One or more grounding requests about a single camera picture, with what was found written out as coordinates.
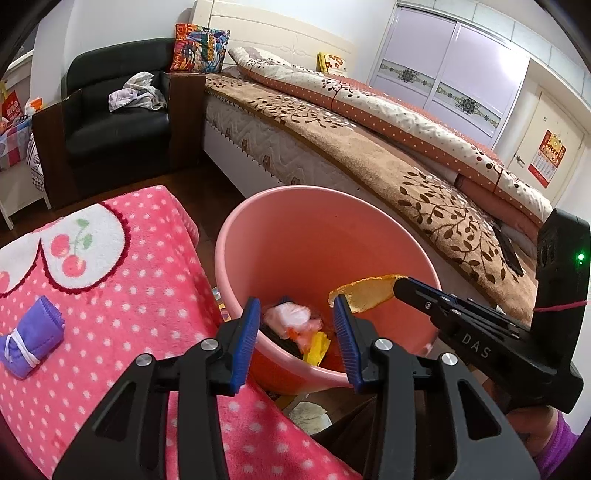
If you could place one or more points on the colourful printed cushion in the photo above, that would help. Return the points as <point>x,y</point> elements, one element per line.
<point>198,48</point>

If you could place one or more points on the purple rolled cloth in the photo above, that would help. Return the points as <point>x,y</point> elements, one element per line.
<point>37,332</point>

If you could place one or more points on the person's right hand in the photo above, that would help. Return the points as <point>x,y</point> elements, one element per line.
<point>531,429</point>

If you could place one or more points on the pink polka-dot printed blanket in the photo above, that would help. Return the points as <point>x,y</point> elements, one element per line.
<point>138,300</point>

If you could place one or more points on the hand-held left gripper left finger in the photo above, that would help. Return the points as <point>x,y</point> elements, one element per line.
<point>244,344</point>

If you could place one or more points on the white crumpled cloth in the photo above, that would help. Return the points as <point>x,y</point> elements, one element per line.
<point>136,92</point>

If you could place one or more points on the red wall calendar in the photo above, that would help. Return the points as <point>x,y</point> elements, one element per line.
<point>548,159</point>

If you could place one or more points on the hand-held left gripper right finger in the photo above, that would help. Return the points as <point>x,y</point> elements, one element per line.
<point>345,341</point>

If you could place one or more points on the pink plastic bucket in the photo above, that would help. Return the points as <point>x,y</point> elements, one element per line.
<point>323,240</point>

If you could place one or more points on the floral white and orange quilt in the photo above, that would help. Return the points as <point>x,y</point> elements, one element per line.
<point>392,110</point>

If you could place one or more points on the person's purple-sleeved right forearm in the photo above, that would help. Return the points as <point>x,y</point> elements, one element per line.
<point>561,454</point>

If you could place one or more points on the orange peel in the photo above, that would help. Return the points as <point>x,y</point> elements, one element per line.
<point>369,295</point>

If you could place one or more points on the red gift bag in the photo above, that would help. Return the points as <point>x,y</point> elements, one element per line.
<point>13,106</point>

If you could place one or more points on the black remote control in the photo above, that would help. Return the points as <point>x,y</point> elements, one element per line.
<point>508,251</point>

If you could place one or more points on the black leather armchair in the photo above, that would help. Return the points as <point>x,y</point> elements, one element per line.
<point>115,134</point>

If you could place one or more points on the black foam mesh sleeve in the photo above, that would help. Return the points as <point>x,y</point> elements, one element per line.
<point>281,344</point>

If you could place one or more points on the white bed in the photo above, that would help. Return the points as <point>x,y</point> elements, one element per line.
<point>258,134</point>

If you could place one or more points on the lilac sliding-door wardrobe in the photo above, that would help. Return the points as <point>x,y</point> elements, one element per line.
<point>415,46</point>

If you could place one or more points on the yellow box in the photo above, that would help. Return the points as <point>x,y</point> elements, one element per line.
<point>332,64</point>

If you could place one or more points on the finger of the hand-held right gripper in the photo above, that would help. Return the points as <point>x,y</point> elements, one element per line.
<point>434,289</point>
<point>420,302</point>

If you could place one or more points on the white door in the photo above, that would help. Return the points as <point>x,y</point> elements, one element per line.
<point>540,120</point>

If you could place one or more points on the white and orange plastic wrapper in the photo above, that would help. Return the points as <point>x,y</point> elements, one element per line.
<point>286,318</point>

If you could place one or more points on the yellow sponge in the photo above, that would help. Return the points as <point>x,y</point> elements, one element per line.
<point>316,349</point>

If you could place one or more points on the white side table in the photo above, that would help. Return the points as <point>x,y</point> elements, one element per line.
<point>23,194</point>

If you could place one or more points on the crumpled paper scrap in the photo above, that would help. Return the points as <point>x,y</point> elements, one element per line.
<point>309,417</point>

